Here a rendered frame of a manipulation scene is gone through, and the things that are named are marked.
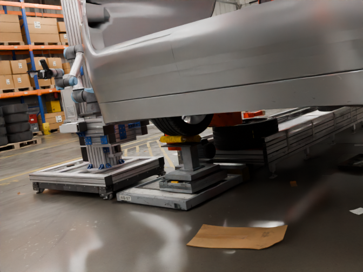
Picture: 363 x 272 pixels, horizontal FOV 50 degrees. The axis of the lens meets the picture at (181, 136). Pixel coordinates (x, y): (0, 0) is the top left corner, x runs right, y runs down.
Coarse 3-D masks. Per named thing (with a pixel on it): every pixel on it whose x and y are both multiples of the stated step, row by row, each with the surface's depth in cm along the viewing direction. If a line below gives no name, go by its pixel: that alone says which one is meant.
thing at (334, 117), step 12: (348, 108) 510; (312, 120) 423; (324, 120) 449; (336, 120) 477; (276, 132) 369; (288, 132) 383; (300, 132) 405; (312, 132) 423; (264, 144) 350; (276, 144) 363; (288, 144) 381
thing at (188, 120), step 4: (180, 116) 342; (188, 116) 352; (192, 116) 348; (196, 116) 345; (200, 116) 342; (204, 116) 338; (184, 120) 349; (188, 120) 346; (192, 120) 342; (196, 120) 339; (200, 120) 335; (188, 124) 320; (192, 124) 324; (196, 124) 328
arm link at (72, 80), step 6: (78, 48) 364; (78, 54) 361; (78, 60) 357; (72, 66) 353; (78, 66) 354; (72, 72) 349; (78, 72) 354; (66, 78) 347; (72, 78) 343; (66, 84) 346; (72, 84) 345
